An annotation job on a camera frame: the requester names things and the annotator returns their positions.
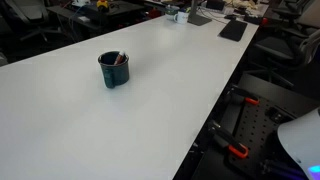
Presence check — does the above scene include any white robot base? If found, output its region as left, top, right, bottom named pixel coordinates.
left=277, top=107, right=320, bottom=180

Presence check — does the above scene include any dark blue-green mug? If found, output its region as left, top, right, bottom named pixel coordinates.
left=97, top=50, right=130, bottom=90

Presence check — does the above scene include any white coffee mug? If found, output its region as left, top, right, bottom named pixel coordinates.
left=173, top=10, right=190, bottom=25

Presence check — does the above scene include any grey-green bowl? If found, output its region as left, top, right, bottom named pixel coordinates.
left=165, top=4, right=181, bottom=21

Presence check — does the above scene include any grey monitor stand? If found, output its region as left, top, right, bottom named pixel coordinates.
left=187, top=0, right=213, bottom=27

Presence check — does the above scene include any black office desk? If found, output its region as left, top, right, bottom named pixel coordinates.
left=46, top=0, right=145, bottom=34

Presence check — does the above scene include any black keyboard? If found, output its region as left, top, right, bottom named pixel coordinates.
left=218, top=19, right=249, bottom=43

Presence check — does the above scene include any yellow small object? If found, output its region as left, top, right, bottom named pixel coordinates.
left=96, top=0, right=110, bottom=11

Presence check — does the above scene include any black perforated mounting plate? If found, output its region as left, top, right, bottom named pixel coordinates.
left=228, top=96, right=301, bottom=180

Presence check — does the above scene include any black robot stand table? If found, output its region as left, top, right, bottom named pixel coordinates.
left=191, top=73, right=320, bottom=180

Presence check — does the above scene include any black connector block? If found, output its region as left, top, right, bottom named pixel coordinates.
left=266, top=106, right=295, bottom=125

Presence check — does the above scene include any black office chair grey armrest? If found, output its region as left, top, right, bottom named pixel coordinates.
left=246, top=28, right=320, bottom=88

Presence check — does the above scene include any black mesh office chair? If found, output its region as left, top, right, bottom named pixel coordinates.
left=272, top=0, right=320, bottom=34

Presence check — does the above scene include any dark grey office chair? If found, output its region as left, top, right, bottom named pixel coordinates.
left=4, top=0, right=64, bottom=43

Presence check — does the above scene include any black clamp orange handle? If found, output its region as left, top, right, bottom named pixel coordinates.
left=208, top=120, right=250, bottom=160
left=226, top=84, right=260, bottom=106

